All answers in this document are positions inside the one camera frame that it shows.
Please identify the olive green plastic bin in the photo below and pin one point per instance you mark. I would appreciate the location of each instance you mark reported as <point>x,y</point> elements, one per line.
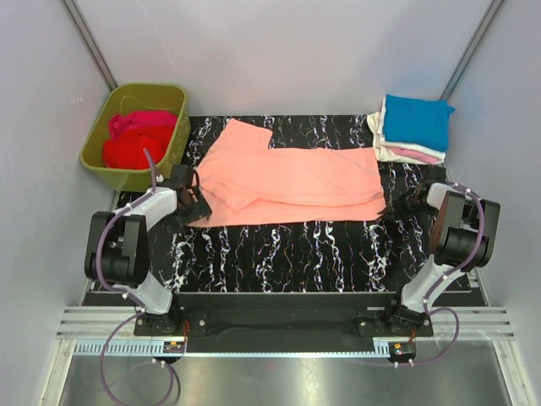
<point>127,99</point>

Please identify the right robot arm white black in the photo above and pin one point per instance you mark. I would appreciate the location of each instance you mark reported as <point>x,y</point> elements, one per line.
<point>462,239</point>

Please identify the white folded t shirt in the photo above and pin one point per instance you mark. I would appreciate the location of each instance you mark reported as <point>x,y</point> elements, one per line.
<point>439,154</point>

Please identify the left small controller board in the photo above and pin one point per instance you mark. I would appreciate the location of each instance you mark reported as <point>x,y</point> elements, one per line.
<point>175,347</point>

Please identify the light pink folded t shirt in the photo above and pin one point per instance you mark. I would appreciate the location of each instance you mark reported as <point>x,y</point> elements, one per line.
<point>416,155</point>

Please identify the small controller board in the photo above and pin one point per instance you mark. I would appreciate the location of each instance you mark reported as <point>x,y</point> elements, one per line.
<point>175,347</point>
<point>406,350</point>

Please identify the right small controller board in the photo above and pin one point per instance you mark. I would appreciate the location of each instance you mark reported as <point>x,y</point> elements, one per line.
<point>406,350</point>

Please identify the left corner aluminium post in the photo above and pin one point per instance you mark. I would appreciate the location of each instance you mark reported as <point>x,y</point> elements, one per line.
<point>82,28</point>

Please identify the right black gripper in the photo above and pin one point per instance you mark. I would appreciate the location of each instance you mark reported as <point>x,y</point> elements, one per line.
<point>396,210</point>

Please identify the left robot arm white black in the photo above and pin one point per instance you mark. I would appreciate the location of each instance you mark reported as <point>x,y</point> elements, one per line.
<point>118,252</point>

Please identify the cream folded t shirt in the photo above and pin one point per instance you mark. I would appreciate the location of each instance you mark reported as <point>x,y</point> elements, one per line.
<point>383,153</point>

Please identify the red t shirt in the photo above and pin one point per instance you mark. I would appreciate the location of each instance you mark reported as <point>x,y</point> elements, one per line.
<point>127,151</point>

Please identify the black marbled table mat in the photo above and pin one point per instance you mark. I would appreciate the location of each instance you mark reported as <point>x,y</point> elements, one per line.
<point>306,257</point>

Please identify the white slotted cable duct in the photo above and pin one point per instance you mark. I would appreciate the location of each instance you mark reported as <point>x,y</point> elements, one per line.
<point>199,348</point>

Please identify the salmon pink t shirt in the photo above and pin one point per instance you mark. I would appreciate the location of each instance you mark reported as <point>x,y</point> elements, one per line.
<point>246,182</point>

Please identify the corner aluminium post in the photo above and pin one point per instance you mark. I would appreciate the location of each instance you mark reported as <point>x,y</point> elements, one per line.
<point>482,29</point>
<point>82,28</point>

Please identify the right corner aluminium post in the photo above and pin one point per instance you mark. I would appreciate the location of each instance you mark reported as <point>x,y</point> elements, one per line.
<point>482,29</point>

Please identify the aluminium frame rail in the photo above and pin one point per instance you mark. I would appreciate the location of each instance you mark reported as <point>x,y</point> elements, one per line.
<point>475,324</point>

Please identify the magenta t shirt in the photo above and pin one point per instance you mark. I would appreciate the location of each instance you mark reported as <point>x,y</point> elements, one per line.
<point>140,119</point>

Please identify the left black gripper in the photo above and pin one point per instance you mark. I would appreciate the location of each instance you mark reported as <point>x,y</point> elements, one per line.
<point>199,211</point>

